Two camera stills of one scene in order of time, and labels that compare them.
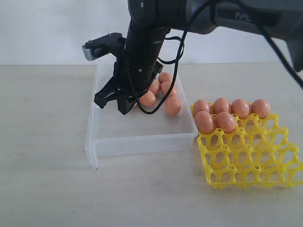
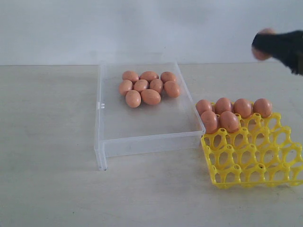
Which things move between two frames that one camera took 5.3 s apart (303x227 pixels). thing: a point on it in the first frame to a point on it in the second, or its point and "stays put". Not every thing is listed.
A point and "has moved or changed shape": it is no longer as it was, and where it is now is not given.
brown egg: (173, 106) to (258, 54)
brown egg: (261, 107) stays put
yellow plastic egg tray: (258, 153) stays put
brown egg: (241, 107) stays put
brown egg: (220, 105) stays put
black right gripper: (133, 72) to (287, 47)
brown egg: (201, 104) has moved or changed shape
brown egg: (226, 121) has moved or changed shape
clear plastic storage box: (109, 132) has moved or changed shape
